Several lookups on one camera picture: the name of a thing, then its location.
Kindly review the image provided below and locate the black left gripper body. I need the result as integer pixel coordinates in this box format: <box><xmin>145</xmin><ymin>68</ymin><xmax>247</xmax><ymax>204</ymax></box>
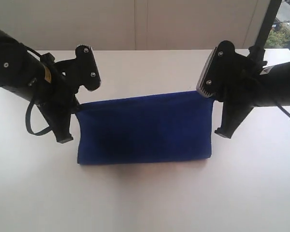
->
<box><xmin>36</xmin><ymin>79</ymin><xmax>79</xmax><ymax>144</ymax></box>

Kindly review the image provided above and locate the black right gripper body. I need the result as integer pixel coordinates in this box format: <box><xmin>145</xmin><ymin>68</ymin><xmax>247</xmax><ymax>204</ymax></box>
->
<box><xmin>215</xmin><ymin>79</ymin><xmax>259</xmax><ymax>139</ymax></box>

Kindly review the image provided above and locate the blue microfiber towel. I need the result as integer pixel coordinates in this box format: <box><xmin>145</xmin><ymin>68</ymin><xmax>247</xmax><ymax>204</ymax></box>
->
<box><xmin>76</xmin><ymin>91</ymin><xmax>213</xmax><ymax>165</ymax></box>

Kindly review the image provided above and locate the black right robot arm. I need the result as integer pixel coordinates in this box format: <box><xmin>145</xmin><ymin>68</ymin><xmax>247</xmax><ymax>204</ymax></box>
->
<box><xmin>215</xmin><ymin>46</ymin><xmax>290</xmax><ymax>138</ymax></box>

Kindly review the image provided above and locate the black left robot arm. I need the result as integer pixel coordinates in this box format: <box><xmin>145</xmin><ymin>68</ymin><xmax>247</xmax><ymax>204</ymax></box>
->
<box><xmin>0</xmin><ymin>30</ymin><xmax>78</xmax><ymax>144</ymax></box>

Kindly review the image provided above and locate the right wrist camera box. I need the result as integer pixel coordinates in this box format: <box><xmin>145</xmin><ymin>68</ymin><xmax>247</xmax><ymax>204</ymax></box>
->
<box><xmin>196</xmin><ymin>41</ymin><xmax>246</xmax><ymax>99</ymax></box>

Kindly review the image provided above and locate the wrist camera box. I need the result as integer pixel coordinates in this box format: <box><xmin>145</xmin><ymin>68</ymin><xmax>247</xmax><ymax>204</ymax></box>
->
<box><xmin>196</xmin><ymin>41</ymin><xmax>246</xmax><ymax>99</ymax></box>
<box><xmin>55</xmin><ymin>44</ymin><xmax>101</xmax><ymax>94</ymax></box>

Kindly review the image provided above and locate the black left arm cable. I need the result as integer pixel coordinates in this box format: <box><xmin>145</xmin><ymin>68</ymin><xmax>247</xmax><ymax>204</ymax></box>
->
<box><xmin>25</xmin><ymin>99</ymin><xmax>54</xmax><ymax>136</ymax></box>

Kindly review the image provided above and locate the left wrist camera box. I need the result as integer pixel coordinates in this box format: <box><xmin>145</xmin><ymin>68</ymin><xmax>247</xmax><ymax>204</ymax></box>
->
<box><xmin>55</xmin><ymin>44</ymin><xmax>101</xmax><ymax>94</ymax></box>

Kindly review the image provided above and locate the black window frame post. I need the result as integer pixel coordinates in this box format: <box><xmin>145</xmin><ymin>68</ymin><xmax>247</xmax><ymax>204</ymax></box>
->
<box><xmin>254</xmin><ymin>0</ymin><xmax>282</xmax><ymax>47</ymax></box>

